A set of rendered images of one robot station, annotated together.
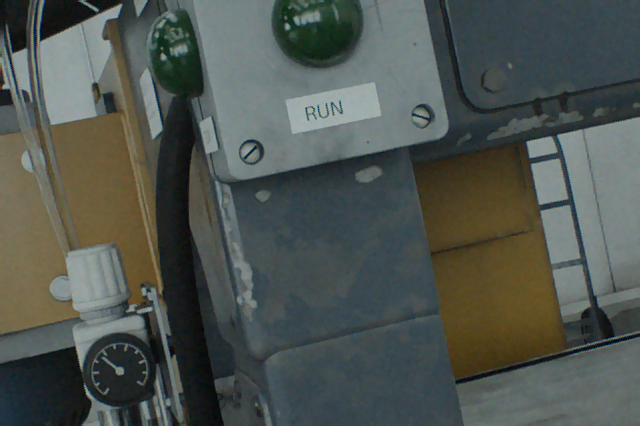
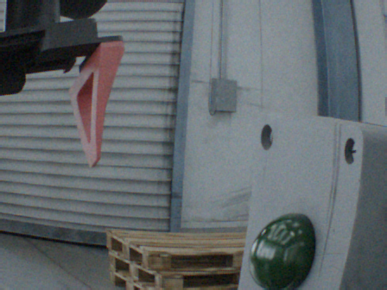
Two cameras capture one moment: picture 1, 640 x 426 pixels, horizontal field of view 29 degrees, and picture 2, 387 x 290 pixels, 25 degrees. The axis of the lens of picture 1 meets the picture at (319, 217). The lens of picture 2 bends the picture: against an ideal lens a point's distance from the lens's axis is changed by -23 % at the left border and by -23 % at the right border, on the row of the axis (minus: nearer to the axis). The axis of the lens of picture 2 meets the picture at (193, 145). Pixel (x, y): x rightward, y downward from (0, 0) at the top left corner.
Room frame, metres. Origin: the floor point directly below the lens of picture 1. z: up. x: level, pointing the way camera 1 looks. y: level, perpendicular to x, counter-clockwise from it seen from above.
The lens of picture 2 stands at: (0.29, -0.32, 1.34)
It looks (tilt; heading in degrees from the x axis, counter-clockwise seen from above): 3 degrees down; 76
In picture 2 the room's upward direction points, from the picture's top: 4 degrees clockwise
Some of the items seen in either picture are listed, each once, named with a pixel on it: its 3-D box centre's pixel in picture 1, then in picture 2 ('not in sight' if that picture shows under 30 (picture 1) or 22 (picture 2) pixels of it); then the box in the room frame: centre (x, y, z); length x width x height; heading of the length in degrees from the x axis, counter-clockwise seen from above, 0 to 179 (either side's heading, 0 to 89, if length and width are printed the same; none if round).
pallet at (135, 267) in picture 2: not in sight; (218, 269); (2.03, 5.88, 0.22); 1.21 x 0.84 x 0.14; 12
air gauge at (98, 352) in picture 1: (119, 369); not in sight; (0.63, 0.12, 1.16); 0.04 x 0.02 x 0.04; 102
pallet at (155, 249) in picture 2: not in sight; (217, 251); (2.00, 5.85, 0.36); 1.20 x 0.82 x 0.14; 8
